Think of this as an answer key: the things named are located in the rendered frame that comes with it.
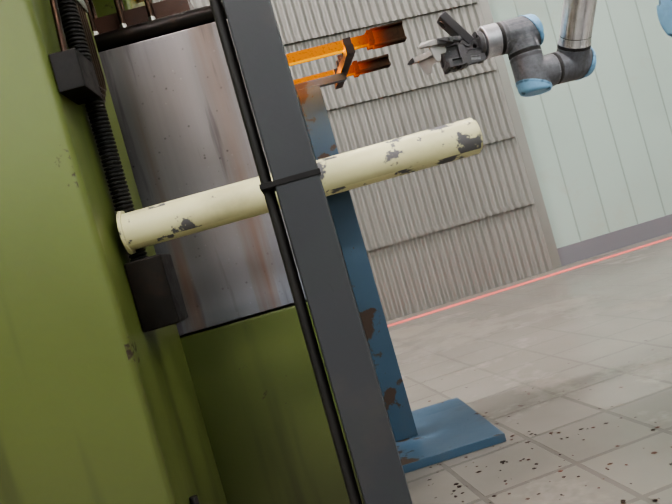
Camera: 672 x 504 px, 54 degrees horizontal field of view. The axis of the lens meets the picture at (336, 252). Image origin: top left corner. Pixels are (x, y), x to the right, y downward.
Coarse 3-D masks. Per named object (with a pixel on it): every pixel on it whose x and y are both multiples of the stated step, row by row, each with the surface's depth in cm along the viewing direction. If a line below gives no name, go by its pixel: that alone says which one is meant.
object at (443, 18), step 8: (440, 16) 181; (448, 16) 181; (440, 24) 182; (448, 24) 181; (456, 24) 181; (448, 32) 184; (456, 32) 181; (464, 32) 181; (464, 40) 181; (472, 40) 181
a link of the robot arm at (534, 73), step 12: (528, 48) 179; (540, 48) 181; (516, 60) 181; (528, 60) 179; (540, 60) 180; (552, 60) 181; (516, 72) 182; (528, 72) 180; (540, 72) 179; (552, 72) 181; (516, 84) 184; (528, 84) 180; (540, 84) 179; (552, 84) 184; (528, 96) 187
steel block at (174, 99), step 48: (144, 48) 99; (192, 48) 99; (144, 96) 99; (192, 96) 99; (144, 144) 99; (192, 144) 99; (240, 144) 99; (144, 192) 99; (192, 192) 99; (192, 240) 99; (240, 240) 99; (192, 288) 99; (240, 288) 99; (288, 288) 100
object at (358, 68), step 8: (384, 56) 179; (352, 64) 179; (360, 64) 180; (368, 64) 180; (376, 64) 180; (384, 64) 179; (328, 72) 178; (352, 72) 178; (360, 72) 179; (368, 72) 181; (296, 80) 177; (304, 80) 177
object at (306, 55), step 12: (396, 24) 156; (360, 36) 155; (372, 36) 154; (384, 36) 156; (396, 36) 157; (312, 48) 154; (324, 48) 154; (336, 48) 154; (372, 48) 158; (288, 60) 153; (300, 60) 154
